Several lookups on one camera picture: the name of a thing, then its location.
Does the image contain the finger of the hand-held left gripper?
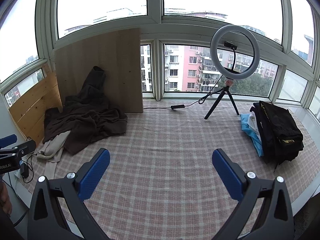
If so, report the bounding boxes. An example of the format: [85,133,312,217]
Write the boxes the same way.
[0,140,37,159]
[0,134,17,148]

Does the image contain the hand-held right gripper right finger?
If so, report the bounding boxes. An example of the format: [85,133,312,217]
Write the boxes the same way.
[212,148,295,240]

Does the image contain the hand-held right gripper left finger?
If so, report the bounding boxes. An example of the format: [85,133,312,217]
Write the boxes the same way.
[27,148,111,240]

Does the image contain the brown fleece garment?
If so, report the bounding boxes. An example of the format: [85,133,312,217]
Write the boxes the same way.
[44,66,128,155]

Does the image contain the person's left hand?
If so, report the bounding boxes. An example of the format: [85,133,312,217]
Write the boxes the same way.
[0,180,12,215]

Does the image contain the cream ribbed sweater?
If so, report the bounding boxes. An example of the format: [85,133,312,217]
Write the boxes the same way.
[37,130,72,178]

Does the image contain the knotty pine wood panel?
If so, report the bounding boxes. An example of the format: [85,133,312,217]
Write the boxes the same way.
[9,64,63,145]

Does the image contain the light blue folded garment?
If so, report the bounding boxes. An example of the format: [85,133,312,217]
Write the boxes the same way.
[240,113,265,157]

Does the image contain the white folded garment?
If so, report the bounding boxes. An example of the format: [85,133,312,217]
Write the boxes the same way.
[246,114,262,140]

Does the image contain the black pants with gold print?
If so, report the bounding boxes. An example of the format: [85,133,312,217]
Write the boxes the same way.
[259,100,304,165]

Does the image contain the pink plaid blanket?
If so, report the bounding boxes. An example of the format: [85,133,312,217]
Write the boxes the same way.
[25,101,320,240]

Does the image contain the navy folded garment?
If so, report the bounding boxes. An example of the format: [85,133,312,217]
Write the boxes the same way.
[250,102,262,117]

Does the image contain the black mini tripod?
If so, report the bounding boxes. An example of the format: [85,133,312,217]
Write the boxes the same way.
[204,79,240,120]

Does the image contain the light plywood board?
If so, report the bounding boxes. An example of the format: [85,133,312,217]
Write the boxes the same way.
[54,27,144,114]

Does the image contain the black gooseneck phone holder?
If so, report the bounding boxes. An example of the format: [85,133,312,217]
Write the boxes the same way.
[224,41,238,74]

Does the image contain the black power adapter with cable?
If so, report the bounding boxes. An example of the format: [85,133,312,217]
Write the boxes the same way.
[22,136,38,183]

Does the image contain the black ring light cable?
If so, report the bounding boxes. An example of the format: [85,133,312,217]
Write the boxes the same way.
[144,74,224,110]

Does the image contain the white ring light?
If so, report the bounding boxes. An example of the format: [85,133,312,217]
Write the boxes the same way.
[209,25,260,77]

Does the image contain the white window frame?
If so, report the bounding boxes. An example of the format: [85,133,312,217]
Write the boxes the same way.
[0,0,320,120]

